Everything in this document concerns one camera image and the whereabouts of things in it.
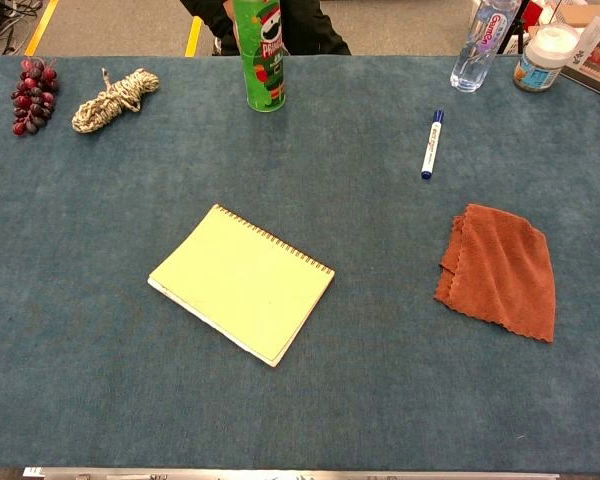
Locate cardboard boxes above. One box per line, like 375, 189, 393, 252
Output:
522, 0, 600, 36

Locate white-lidded jar with blue label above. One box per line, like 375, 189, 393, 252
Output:
512, 22, 581, 93

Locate coiled beige braided rope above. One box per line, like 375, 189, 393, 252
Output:
71, 67, 161, 135

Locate clear plastic water bottle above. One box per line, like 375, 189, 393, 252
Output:
449, 0, 522, 94

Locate white box with patterned print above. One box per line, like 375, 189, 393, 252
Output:
560, 15, 600, 105

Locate bunch of dark red grapes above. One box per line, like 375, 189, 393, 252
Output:
10, 57, 60, 137

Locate green Pringles can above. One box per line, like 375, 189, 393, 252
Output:
232, 0, 287, 113

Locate blue felt table mat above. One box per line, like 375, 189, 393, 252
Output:
0, 53, 600, 472

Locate blue and white marker pen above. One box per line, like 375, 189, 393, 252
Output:
420, 109, 446, 181

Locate person in black clothes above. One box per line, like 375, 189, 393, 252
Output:
179, 0, 352, 57

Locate orange microfibre cloth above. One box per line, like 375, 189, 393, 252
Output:
433, 202, 557, 344

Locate spiral notebook with kraft cover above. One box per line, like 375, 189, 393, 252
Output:
147, 203, 337, 368

